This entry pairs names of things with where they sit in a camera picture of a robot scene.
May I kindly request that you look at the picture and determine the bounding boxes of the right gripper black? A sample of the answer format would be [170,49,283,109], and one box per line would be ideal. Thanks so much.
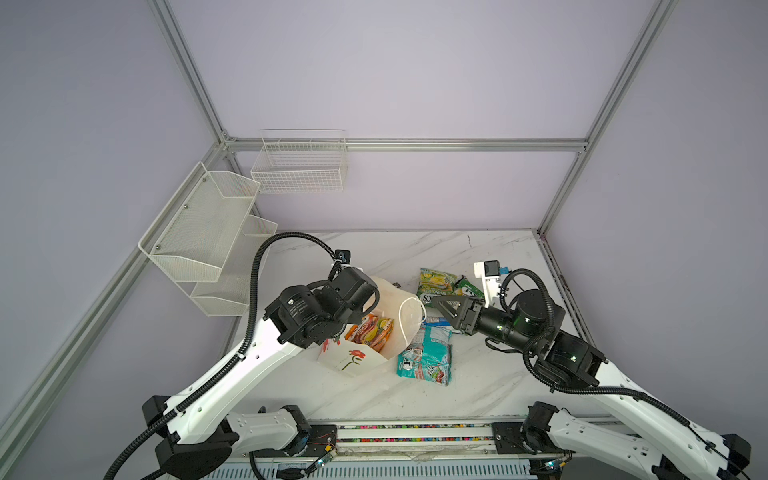
[428,291,536,355]

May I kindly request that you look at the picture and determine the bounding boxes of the white floral paper bag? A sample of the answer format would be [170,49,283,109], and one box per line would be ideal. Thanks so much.
[318,277,426,378]

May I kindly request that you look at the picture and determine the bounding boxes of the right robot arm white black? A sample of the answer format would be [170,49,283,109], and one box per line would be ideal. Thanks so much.
[432,289,751,479]

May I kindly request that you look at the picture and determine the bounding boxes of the white wire basket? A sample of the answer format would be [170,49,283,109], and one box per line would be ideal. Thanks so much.
[251,129,348,194]

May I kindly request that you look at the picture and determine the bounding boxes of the green snack packet right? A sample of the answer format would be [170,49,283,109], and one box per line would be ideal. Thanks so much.
[453,276,484,299]

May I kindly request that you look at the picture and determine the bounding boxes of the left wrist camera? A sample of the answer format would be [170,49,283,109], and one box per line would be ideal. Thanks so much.
[334,249,351,265]

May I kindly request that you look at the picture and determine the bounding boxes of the yellow-green snack packet back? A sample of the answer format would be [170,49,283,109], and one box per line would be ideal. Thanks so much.
[417,268,459,306]

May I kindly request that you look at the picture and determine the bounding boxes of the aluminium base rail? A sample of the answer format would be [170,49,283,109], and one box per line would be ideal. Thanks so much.
[158,415,673,480]

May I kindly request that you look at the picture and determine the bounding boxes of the orange snack packet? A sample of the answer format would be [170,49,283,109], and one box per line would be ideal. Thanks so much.
[345,314,394,352]

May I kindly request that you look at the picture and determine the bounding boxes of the teal snack packet top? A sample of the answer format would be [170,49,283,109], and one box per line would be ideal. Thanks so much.
[396,325,452,386]

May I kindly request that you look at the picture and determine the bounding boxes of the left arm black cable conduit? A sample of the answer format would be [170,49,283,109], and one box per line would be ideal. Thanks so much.
[103,231,340,480]

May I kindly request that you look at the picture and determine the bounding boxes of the upper white mesh shelf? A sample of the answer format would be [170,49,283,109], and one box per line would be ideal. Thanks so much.
[138,163,259,283]

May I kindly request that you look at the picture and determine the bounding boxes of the white mesh shelf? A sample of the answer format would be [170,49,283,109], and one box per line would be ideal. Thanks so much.
[138,163,259,283]
[190,215,278,317]

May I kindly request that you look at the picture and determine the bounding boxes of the lower white mesh shelf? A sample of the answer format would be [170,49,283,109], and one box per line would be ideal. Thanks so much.
[190,215,278,317]

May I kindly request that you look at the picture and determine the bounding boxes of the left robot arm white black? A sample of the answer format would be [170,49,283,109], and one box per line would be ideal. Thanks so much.
[143,267,380,479]

